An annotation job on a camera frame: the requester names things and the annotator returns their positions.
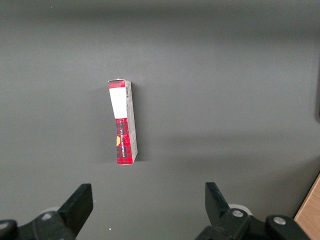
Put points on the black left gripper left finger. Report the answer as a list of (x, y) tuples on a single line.
[(75, 207)]

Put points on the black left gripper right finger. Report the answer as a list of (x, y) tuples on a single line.
[(220, 212)]

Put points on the red plaid cardboard box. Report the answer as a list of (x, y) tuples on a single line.
[(123, 140)]

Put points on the light wooden board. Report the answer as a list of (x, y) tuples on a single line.
[(310, 212)]

